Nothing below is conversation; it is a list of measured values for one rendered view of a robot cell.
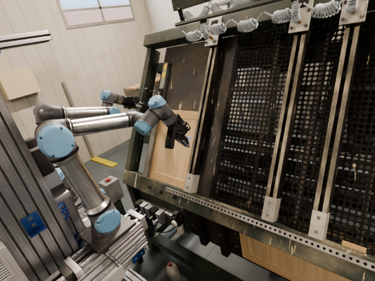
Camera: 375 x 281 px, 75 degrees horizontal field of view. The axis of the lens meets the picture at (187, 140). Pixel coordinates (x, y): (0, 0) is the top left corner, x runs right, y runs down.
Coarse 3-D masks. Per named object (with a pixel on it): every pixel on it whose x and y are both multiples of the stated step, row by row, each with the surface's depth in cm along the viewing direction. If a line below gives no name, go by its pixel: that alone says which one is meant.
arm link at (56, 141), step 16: (48, 128) 87; (64, 128) 89; (48, 144) 86; (64, 144) 89; (64, 160) 92; (80, 160) 98; (80, 176) 98; (80, 192) 100; (96, 192) 104; (96, 208) 104; (112, 208) 109; (96, 224) 104; (112, 224) 108
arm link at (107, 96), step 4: (104, 92) 173; (108, 92) 175; (100, 96) 176; (104, 96) 173; (108, 96) 174; (112, 96) 177; (116, 96) 179; (104, 100) 176; (108, 100) 176; (112, 100) 177; (116, 100) 180
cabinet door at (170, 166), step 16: (176, 112) 188; (192, 112) 178; (160, 128) 198; (192, 128) 176; (160, 144) 196; (176, 144) 184; (192, 144) 174; (160, 160) 194; (176, 160) 182; (160, 176) 191; (176, 176) 180
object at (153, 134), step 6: (168, 66) 200; (162, 72) 202; (168, 72) 201; (162, 78) 201; (168, 78) 202; (162, 84) 200; (162, 96) 200; (156, 126) 199; (156, 132) 200; (150, 138) 201; (150, 144) 200; (150, 150) 199; (150, 156) 198; (150, 162) 199; (144, 168) 201; (144, 174) 200
